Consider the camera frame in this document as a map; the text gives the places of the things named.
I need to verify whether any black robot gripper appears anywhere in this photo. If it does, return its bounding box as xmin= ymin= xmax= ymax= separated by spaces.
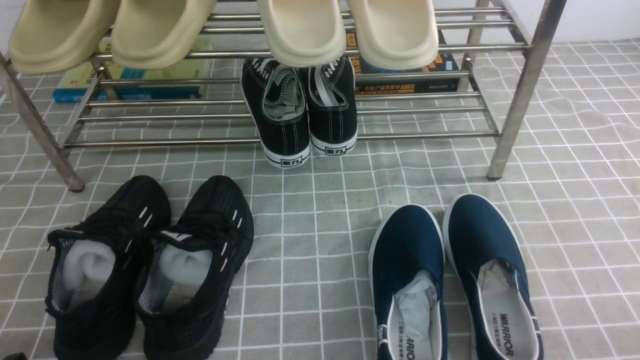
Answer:
xmin=2 ymin=352 xmax=28 ymax=360

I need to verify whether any black knit sneaker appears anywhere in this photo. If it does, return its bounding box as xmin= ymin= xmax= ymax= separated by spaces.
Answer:
xmin=45 ymin=175 xmax=171 ymax=360
xmin=135 ymin=175 xmax=254 ymax=360

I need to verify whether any navy slip-on shoe left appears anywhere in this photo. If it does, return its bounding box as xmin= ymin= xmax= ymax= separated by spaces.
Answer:
xmin=367 ymin=203 xmax=448 ymax=360

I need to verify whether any navy slip-on shoe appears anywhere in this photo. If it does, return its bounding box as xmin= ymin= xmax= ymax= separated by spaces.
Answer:
xmin=367 ymin=203 xmax=448 ymax=360
xmin=442 ymin=193 xmax=544 ymax=360

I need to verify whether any navy slip-on shoe right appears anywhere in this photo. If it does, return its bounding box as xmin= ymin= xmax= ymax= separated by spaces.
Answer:
xmin=442 ymin=193 xmax=544 ymax=360

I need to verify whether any silver metal shoe rack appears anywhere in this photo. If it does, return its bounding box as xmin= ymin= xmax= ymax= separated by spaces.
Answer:
xmin=1 ymin=0 xmax=566 ymax=193

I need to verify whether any green blue book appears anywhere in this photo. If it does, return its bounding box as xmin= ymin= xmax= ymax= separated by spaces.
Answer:
xmin=52 ymin=59 xmax=211 ymax=103

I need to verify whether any tan slipper far left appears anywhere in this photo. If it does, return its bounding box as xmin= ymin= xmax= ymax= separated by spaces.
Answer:
xmin=8 ymin=0 xmax=121 ymax=75

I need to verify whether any tan slipper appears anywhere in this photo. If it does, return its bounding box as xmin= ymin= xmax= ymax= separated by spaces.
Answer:
xmin=8 ymin=0 xmax=121 ymax=75
xmin=110 ymin=0 xmax=217 ymax=69

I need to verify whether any black canvas sneaker left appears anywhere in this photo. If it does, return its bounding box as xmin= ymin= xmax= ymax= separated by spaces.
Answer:
xmin=240 ymin=58 xmax=312 ymax=169

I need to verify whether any black canvas sneaker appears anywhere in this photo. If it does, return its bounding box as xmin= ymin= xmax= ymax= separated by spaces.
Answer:
xmin=299 ymin=56 xmax=358 ymax=157
xmin=240 ymin=58 xmax=312 ymax=169

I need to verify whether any black canvas sneaker right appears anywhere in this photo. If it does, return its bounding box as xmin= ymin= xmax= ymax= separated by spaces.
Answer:
xmin=299 ymin=56 xmax=358 ymax=157

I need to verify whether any cream slipper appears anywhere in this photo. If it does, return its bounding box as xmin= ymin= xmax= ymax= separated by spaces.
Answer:
xmin=347 ymin=0 xmax=439 ymax=70
xmin=257 ymin=0 xmax=346 ymax=68

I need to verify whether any cream slipper right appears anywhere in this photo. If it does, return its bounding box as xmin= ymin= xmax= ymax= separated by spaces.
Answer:
xmin=347 ymin=0 xmax=439 ymax=70

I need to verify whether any black orange book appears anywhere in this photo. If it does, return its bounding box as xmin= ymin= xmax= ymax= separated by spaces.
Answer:
xmin=349 ymin=53 xmax=460 ymax=96

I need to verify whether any grey checked floor cloth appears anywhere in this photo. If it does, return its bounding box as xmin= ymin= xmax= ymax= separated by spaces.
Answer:
xmin=1 ymin=39 xmax=639 ymax=360

